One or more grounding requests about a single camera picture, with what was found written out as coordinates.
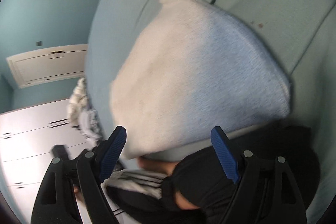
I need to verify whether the white knitted sweater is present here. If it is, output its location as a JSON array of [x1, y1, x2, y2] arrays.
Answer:
[[110, 0, 290, 159]]

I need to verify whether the black white striped garment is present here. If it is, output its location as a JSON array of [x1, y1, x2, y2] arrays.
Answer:
[[103, 169, 167, 200]]

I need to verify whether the white drawer cabinet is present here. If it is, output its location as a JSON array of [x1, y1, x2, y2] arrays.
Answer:
[[1, 100, 93, 223]]

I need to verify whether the white wardrobe door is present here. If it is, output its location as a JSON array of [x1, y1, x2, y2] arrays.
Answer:
[[6, 44, 88, 89]]

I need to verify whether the light blue bed sheet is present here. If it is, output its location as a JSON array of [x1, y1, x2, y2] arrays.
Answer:
[[85, 0, 335, 223]]

